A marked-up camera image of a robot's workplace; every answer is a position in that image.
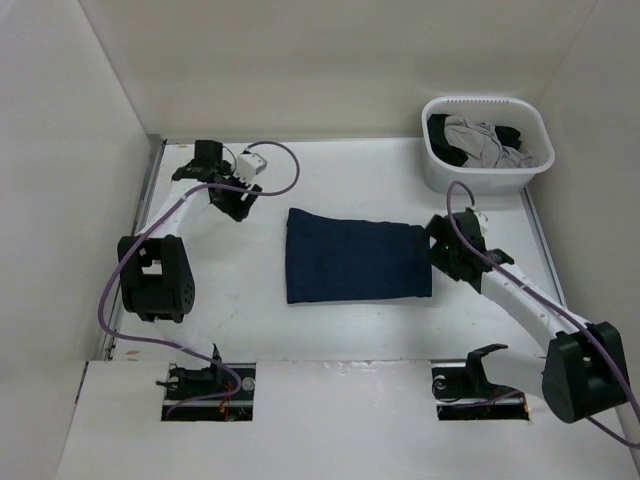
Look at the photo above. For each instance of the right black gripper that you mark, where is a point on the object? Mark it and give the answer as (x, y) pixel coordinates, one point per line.
(436, 229)

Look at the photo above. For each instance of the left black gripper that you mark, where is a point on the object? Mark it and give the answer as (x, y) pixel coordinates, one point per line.
(238, 208)

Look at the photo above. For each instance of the dark blue denim trousers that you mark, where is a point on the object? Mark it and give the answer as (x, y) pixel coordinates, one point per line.
(334, 260)

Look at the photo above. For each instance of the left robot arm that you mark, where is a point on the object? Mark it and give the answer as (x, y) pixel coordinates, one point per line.
(156, 280)

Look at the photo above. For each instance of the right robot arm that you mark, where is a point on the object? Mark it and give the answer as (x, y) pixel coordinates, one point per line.
(582, 370)

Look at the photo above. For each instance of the black garment in basket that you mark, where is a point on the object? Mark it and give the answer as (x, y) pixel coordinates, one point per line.
(440, 140)

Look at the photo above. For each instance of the grey garment in basket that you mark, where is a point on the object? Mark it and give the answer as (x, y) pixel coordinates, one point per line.
(480, 145)

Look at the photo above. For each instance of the white plastic laundry basket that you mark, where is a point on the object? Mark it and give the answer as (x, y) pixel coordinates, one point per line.
(494, 110)

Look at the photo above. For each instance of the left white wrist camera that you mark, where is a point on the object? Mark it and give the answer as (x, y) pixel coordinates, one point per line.
(248, 166)

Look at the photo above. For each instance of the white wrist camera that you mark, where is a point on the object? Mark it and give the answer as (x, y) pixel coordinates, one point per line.
(481, 218)
(248, 166)

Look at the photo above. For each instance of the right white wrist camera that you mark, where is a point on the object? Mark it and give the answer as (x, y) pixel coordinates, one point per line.
(481, 218)

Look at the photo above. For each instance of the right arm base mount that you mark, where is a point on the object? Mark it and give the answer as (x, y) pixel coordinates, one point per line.
(460, 398)

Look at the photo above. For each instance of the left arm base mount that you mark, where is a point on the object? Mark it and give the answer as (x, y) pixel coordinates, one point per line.
(235, 395)

